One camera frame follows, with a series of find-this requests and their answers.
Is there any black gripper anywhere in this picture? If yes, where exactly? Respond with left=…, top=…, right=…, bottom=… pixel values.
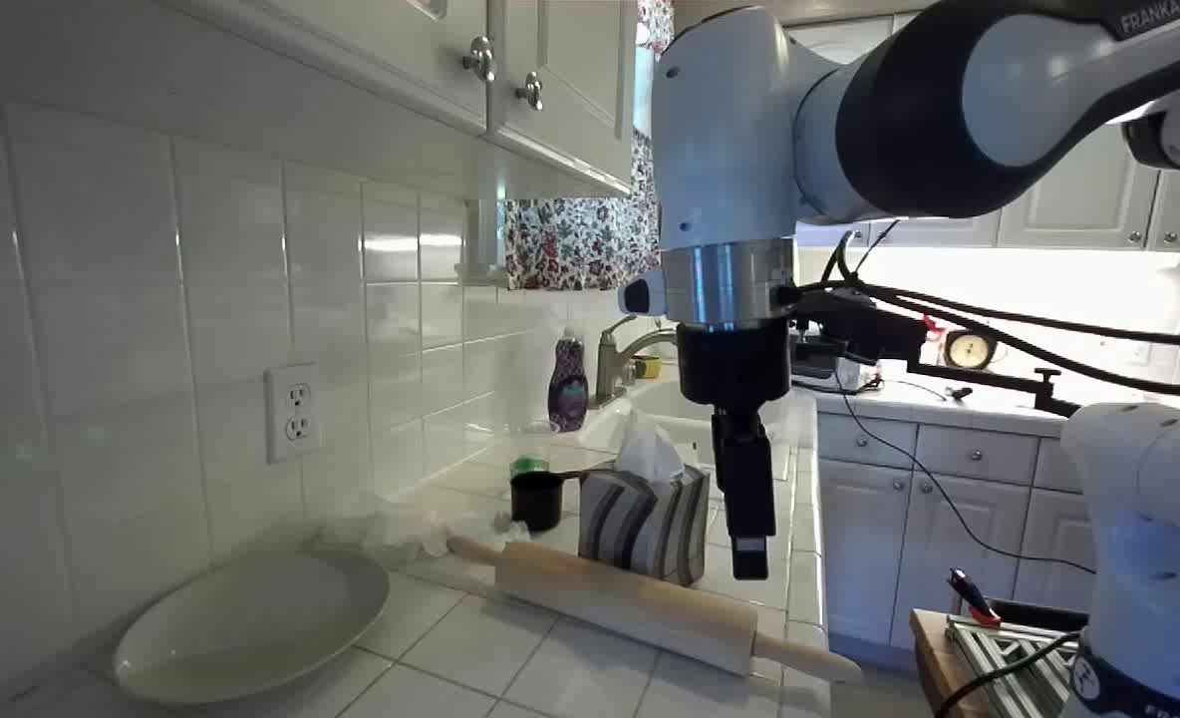
left=680, top=323, right=791, bottom=577

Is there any white tissue napkin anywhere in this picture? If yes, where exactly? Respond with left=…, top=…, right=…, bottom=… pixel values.
left=614, top=416, right=686, bottom=484

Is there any striped tissue box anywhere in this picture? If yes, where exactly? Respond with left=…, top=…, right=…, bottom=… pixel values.
left=577, top=461, right=709, bottom=587

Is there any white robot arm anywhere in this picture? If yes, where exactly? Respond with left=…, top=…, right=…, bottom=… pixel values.
left=656, top=0, right=1180, bottom=718

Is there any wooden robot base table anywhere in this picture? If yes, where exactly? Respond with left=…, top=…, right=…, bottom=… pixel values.
left=909, top=565, right=1088, bottom=718

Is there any crumpled white napkin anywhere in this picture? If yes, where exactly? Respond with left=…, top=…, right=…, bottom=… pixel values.
left=313, top=511, right=446, bottom=565

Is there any metal kitchen faucet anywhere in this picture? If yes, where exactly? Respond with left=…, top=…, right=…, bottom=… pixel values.
left=596, top=323, right=680, bottom=404

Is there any purple dish soap bottle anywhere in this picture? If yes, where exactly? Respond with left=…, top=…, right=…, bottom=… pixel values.
left=547, top=333, right=589, bottom=429

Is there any white lower cabinet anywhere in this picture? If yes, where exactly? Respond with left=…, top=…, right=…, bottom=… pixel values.
left=816, top=406, right=1094, bottom=660

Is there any white cabinet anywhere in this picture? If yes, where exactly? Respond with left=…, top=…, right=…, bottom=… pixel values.
left=816, top=406, right=1094, bottom=660
left=180, top=0, right=637, bottom=190

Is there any wooden rolling pin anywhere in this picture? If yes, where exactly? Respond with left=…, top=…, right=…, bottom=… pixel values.
left=446, top=533, right=860, bottom=682

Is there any black measuring cup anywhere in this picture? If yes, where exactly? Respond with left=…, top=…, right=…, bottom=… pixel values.
left=512, top=456, right=589, bottom=533

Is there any small round clock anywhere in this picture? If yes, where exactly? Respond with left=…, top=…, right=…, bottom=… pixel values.
left=945, top=332, right=998, bottom=369

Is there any floral window curtain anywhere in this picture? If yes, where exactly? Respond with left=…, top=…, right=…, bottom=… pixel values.
left=500, top=0, right=674, bottom=292

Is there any white upper cabinet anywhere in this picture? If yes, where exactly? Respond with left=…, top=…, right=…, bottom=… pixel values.
left=180, top=0, right=637, bottom=190

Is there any white oval plate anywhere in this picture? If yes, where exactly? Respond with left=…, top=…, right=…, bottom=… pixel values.
left=112, top=549, right=393, bottom=704

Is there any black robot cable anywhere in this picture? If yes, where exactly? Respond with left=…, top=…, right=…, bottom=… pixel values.
left=822, top=214, right=1180, bottom=404

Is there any white wall outlet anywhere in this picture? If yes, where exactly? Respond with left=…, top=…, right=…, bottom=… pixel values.
left=264, top=363, right=319, bottom=461

